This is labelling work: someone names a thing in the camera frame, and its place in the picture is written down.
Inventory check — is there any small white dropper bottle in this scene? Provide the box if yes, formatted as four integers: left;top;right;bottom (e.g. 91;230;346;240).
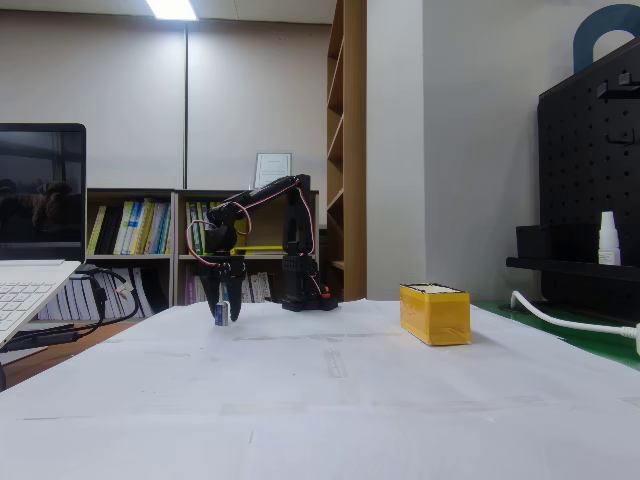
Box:
597;211;623;266

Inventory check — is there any low wooden bookshelf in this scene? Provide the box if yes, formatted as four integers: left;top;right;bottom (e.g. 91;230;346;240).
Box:
172;188;321;307
85;188;177;321

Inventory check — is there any black usb dongle cable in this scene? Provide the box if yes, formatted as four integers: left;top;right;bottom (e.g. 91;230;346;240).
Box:
0;323;77;354

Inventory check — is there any yellow spine book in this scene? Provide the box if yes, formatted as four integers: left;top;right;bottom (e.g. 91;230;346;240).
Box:
87;204;108;256

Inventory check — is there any blue arch shaped object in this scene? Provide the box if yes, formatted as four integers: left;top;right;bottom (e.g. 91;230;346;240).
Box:
572;3;640;77

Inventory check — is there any tall wooden bookshelf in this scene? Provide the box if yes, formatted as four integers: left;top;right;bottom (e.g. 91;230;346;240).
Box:
326;0;369;302

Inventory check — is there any black storage box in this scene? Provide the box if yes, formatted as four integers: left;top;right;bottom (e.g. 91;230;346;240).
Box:
515;224;602;264

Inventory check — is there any black pegboard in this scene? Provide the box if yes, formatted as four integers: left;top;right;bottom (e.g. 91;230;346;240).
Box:
537;37;640;307

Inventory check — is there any white laptop with dark screen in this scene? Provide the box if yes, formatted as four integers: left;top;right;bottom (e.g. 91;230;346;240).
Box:
0;123;88;351

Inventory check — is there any yellow flat folder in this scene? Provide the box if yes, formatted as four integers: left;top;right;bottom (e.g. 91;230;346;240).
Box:
233;243;285;257

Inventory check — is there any white paper table cover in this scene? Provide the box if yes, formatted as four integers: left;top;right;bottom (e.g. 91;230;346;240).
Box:
0;298;640;480

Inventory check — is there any yellow rectangular box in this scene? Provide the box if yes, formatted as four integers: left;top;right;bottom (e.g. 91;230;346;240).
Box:
398;282;472;347

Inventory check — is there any rectangular ceiling light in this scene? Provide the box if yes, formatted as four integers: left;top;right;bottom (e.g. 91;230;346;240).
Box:
144;0;199;22

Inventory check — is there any black pegboard shelf tray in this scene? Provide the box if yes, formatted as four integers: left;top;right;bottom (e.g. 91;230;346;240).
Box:
505;256;640;282

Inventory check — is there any white power strip cable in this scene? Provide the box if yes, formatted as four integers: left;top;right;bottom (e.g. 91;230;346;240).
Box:
510;291;640;337

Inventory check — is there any framed white document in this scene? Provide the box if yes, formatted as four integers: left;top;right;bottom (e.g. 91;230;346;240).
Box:
254;151;294;190

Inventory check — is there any red servo wire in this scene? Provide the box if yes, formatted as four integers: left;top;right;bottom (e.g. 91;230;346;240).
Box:
186;219;221;267

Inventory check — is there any black looped cable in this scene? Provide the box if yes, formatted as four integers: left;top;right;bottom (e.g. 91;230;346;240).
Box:
74;268;142;331

